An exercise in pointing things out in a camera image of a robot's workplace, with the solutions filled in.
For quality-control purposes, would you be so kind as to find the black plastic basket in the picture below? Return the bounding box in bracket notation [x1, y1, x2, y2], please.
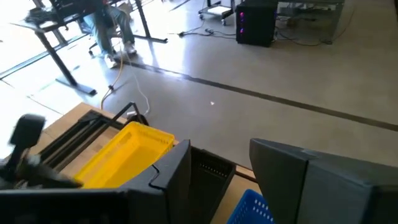
[186, 145, 238, 224]

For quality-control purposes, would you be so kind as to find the white wheeled cart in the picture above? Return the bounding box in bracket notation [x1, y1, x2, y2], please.
[198, 0, 234, 26]

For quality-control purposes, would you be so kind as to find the person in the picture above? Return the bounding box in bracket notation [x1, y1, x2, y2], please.
[81, 0, 138, 70]

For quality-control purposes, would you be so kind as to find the black aluminium rig frame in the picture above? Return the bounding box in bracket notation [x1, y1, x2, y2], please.
[39, 109, 125, 171]

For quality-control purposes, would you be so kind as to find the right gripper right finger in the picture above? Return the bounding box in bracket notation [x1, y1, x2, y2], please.
[249, 138, 398, 224]

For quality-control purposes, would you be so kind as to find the white floor cable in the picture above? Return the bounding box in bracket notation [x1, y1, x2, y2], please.
[123, 52, 151, 116]

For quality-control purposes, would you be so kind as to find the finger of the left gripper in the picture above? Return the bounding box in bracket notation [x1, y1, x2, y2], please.
[39, 167, 84, 190]
[4, 113, 47, 177]

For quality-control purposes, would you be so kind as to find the yellow plastic basket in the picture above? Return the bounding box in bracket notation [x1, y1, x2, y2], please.
[73, 121, 175, 190]

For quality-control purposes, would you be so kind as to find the blue plastic basket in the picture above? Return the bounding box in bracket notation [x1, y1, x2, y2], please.
[226, 188, 277, 224]

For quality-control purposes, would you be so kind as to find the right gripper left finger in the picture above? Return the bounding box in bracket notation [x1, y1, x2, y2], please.
[0, 139, 192, 224]

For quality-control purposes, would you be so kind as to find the black computer tower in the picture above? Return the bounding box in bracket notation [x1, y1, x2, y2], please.
[235, 0, 279, 48]

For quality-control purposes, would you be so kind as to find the yellow floor cable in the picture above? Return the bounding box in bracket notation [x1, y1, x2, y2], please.
[99, 54, 124, 111]

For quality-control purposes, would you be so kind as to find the black desk with foot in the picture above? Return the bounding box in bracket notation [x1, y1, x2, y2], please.
[11, 0, 169, 96]

